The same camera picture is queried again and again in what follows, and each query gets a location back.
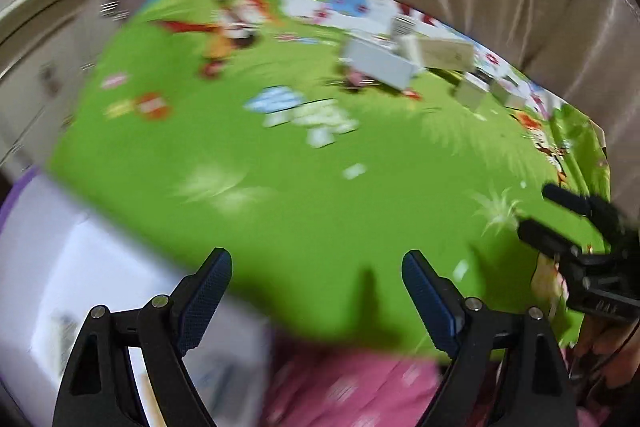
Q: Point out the small grey-white box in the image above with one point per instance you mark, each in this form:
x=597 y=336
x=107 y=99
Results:
x=507 y=93

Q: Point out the small white box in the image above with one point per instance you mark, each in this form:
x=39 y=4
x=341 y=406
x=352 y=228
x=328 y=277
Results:
x=471 y=91

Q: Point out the beige book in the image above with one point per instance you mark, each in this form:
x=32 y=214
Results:
x=437 y=53

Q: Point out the right hand orange glove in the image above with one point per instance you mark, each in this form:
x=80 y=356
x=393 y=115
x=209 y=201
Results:
x=619 y=342

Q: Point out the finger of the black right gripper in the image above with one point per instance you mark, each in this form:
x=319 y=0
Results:
x=589 y=206
x=547 y=241

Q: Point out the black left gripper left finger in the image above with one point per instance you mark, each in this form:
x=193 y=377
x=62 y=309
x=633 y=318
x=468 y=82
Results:
x=98 y=387

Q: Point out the long white box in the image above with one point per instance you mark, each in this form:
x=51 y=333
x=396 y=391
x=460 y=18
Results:
x=380 y=63

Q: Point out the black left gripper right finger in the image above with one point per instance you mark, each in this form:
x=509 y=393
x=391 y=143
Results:
x=533 y=388

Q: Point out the cream ornate dresser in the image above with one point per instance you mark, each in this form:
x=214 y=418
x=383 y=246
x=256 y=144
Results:
x=48 y=48

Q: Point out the green cartoon play mat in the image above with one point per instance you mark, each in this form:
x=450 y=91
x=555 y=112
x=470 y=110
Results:
x=235 y=123

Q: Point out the pink patterned cloth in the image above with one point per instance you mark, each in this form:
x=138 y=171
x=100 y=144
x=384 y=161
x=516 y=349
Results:
x=314 y=385

